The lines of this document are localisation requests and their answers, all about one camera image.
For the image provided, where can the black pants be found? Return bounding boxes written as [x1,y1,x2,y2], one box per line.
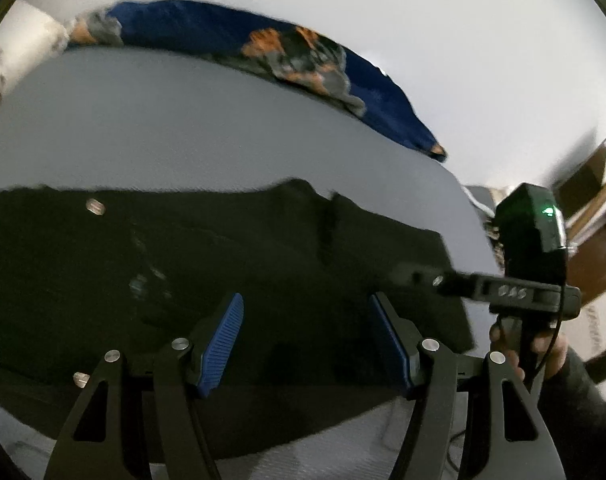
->
[0,177,476,463]

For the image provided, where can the white cable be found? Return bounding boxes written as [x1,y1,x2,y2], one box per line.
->
[463,187,497,221]

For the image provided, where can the blue floral blanket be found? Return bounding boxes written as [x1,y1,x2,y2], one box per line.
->
[65,0,448,162]

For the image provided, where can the person's right hand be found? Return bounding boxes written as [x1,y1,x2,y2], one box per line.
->
[489,321,570,386]

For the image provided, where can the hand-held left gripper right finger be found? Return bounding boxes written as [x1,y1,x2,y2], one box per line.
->
[368,292,567,480]

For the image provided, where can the person's right forearm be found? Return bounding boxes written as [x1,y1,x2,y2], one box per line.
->
[540,347,606,480]

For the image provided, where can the wooden cabinet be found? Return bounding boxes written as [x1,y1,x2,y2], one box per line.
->
[556,137,606,306]

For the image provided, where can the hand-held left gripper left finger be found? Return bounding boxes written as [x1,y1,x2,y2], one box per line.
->
[43,292,245,480]

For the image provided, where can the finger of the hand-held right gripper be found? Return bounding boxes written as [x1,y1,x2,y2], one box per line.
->
[388,262,477,297]

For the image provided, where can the black cable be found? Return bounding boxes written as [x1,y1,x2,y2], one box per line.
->
[533,245,570,391]

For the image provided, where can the white floral pillow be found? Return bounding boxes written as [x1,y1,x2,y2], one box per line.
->
[0,0,71,116]

